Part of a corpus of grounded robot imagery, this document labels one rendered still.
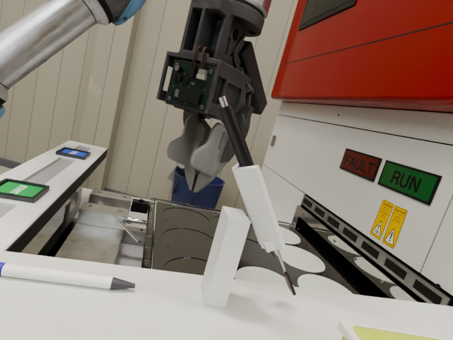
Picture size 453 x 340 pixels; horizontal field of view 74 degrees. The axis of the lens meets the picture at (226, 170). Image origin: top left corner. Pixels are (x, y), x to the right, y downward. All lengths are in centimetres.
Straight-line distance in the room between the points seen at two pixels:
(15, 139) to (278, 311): 357
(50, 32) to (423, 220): 77
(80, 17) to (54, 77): 272
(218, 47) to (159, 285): 24
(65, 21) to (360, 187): 70
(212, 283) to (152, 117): 280
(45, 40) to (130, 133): 241
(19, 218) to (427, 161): 58
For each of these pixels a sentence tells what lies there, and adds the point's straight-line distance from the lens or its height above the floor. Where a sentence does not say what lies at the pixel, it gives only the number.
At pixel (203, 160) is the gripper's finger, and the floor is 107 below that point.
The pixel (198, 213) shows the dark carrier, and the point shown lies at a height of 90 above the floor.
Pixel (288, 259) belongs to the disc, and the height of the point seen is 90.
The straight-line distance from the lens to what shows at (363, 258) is 63.
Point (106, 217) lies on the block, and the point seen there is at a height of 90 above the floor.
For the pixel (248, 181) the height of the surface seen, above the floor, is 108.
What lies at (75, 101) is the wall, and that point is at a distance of 336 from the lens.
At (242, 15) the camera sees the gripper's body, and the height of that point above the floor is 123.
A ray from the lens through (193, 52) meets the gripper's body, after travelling 33.
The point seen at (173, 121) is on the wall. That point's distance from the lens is 298.
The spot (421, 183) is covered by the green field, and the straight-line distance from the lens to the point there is 57.
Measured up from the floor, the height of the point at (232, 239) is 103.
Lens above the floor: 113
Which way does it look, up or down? 11 degrees down
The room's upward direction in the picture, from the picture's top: 15 degrees clockwise
